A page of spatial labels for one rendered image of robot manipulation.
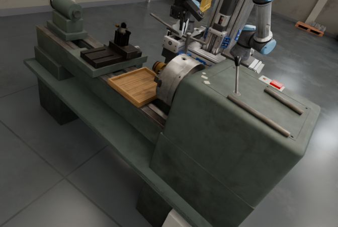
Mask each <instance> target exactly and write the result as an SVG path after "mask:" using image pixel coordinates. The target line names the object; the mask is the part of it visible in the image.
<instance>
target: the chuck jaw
mask: <svg viewBox="0 0 338 227"><path fill-rule="evenodd" d="M162 71H163V70H162V69H159V70H158V72H157V75H155V77H154V82H156V83H157V85H158V87H159V88H160V87H161V84H162V81H161V80H158V79H159V77H160V75H161V73H162Z"/></svg>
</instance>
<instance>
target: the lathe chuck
mask: <svg viewBox="0 0 338 227"><path fill-rule="evenodd" d="M183 57H184V58H186V59H187V60H186V61H183V60H181V58H183ZM193 61H197V60H196V59H194V58H192V57H190V56H189V55H187V54H180V55H178V56H176V57H175V58H174V59H172V60H171V61H170V62H169V63H168V64H167V66H166V67H165V68H164V70H163V71H162V73H161V75H160V77H159V79H158V80H161V81H162V84H161V87H160V88H159V87H158V85H156V96H157V97H158V98H159V99H160V100H161V99H162V100H163V101H164V103H166V104H167V96H168V93H169V90H170V88H171V86H172V84H173V82H174V80H175V79H176V77H177V76H178V74H179V73H180V72H181V71H182V70H183V68H185V67H186V66H187V65H188V64H189V63H191V62H193ZM167 105H168V104H167Z"/></svg>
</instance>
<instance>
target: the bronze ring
mask: <svg viewBox="0 0 338 227"><path fill-rule="evenodd" d="M165 67H166V64H165V63H163V62H161V61H157V62H155V63H154V65H153V67H152V70H153V71H154V72H155V73H156V74H157V72H158V70H159V69H162V70H164V68H165Z"/></svg>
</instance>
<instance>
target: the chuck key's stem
mask: <svg viewBox="0 0 338 227"><path fill-rule="evenodd" d="M190 37H191V33H187V37H186V42H185V49H184V54H186V53H187V51H188V45H189V43H190Z"/></svg>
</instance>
